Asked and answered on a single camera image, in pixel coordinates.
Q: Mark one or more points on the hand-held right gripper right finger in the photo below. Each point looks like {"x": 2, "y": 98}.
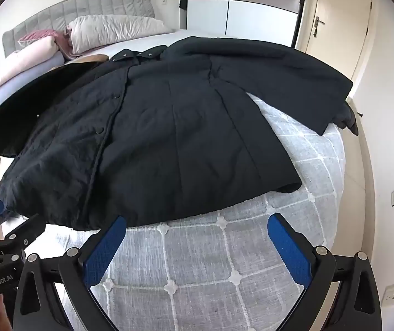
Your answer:
{"x": 289, "y": 248}

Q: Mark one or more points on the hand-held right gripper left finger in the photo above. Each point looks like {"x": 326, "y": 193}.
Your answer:
{"x": 104, "y": 248}

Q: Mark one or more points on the black quilted coat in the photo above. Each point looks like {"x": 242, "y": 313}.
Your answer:
{"x": 183, "y": 127}

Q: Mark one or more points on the lavender folded blanket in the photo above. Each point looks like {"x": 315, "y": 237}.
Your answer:
{"x": 14, "y": 89}

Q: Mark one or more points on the black puffer garment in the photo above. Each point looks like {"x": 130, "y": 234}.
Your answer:
{"x": 350, "y": 120}

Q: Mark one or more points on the light pink folded quilt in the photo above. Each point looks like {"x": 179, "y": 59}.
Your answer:
{"x": 24, "y": 58}

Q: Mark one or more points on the brown fuzzy garment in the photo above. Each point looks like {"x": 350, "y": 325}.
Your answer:
{"x": 90, "y": 58}

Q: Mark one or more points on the dark pink cloth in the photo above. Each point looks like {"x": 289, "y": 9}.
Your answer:
{"x": 41, "y": 36}

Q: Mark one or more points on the white crinkled pillow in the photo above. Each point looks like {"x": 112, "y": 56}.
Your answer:
{"x": 114, "y": 31}

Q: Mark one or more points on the cream door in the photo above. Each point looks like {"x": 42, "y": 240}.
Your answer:
{"x": 338, "y": 24}

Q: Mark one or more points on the grey padded headboard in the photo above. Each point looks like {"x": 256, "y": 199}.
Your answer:
{"x": 96, "y": 7}

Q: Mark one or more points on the white and grey wardrobe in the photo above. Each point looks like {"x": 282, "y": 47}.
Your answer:
{"x": 245, "y": 7}

